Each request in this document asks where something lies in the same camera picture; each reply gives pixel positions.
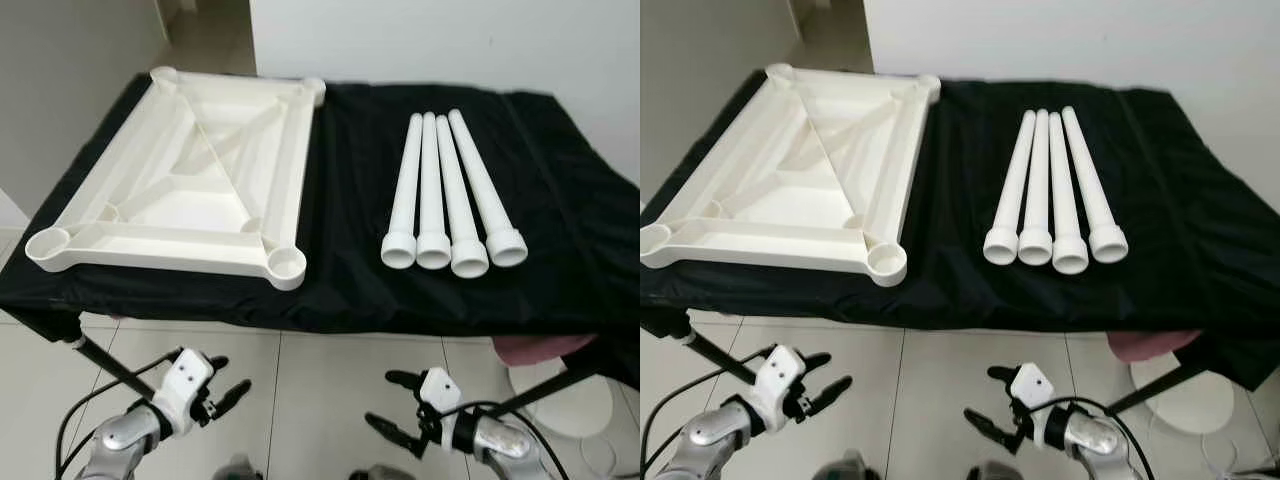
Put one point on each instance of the white plastic table leg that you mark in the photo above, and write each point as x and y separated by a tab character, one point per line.
431	180
405	180
1012	180
455	190
1062	190
482	180
1090	180
1037	180

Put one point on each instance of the grey right robot foot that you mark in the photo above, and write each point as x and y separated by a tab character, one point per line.
375	472
992	471

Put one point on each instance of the grey left robot foot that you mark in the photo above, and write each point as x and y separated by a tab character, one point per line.
840	467
238	468

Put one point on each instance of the pink stool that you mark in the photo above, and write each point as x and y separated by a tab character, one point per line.
1150	346
540	350

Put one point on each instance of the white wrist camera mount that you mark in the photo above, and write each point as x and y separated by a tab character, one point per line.
440	388
1032	383
188	378
783	375

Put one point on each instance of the white plastic children table top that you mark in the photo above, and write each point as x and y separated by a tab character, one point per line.
215	205
830	195

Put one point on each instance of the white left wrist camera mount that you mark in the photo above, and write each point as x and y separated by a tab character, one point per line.
188	378
783	375

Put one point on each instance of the black table cloth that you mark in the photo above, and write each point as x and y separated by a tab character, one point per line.
350	200
960	200

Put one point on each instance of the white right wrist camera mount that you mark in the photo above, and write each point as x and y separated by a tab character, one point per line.
440	388
1032	383

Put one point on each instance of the white round floor base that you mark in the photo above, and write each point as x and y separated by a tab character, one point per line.
1190	408
570	412

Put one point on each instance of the grey robot foot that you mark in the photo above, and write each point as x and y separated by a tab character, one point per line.
992	471
238	468
840	467
375	472

